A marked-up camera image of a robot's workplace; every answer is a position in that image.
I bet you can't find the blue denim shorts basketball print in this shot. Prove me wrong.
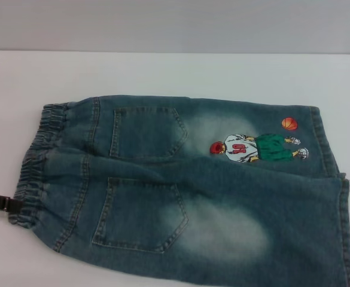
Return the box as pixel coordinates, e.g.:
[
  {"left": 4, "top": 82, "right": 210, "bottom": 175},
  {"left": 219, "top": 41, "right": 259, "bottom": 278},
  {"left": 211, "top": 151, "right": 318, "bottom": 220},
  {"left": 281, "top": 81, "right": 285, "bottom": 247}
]
[{"left": 8, "top": 94, "right": 350, "bottom": 287}]

